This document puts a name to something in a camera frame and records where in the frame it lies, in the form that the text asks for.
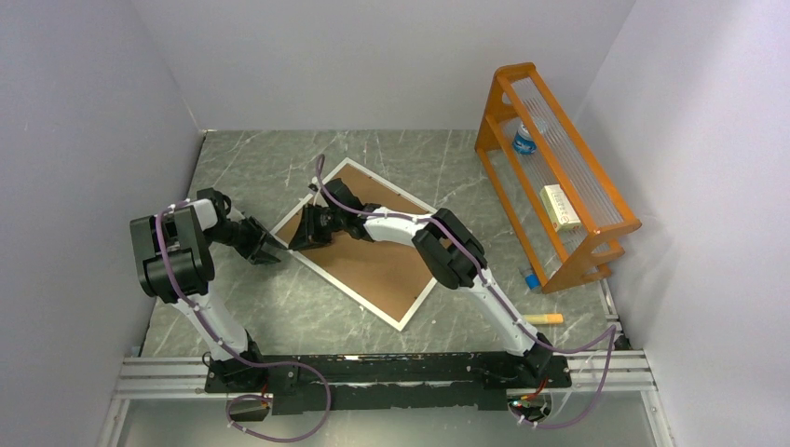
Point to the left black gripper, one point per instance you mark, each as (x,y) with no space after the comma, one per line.
(258,233)

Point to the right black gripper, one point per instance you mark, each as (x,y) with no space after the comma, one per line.
(308,236)

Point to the silver picture frame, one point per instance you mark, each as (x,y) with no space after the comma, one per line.
(345,290)

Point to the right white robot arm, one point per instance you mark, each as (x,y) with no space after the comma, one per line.
(451,253)

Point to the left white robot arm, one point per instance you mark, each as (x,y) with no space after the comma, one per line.
(172,253)

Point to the blue capped tube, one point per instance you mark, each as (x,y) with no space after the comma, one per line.
(530,278)

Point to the blue white can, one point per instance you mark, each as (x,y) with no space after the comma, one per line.
(523,142)

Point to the yellow stick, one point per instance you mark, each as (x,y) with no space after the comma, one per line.
(544,319)

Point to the orange wooden shelf rack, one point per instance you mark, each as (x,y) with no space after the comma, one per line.
(568,259)

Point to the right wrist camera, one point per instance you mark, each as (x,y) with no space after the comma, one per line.
(337,195)

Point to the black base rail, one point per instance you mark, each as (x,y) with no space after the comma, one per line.
(299,384)

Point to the aluminium extrusion rail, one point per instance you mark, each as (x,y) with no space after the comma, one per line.
(184,379)

